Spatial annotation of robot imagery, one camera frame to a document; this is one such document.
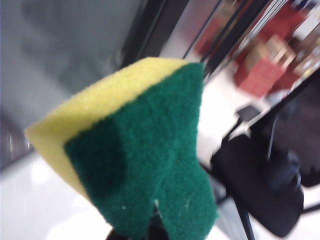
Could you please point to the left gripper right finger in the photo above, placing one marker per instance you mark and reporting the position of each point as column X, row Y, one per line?
column 157, row 228

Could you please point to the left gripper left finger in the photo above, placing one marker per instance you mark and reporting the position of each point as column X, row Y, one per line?
column 111, row 236

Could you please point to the yellow sponge with green scourer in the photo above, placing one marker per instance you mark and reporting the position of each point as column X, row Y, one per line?
column 140, row 150

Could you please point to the black office chair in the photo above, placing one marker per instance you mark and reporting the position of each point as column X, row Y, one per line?
column 265, row 180

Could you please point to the black flat floor plate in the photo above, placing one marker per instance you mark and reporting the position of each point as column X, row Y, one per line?
column 248, row 114

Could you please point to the red storage boxes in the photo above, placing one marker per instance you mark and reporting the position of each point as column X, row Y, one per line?
column 225, row 30

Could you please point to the wide grey glass partition post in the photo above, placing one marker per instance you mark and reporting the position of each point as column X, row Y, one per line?
column 150, row 30

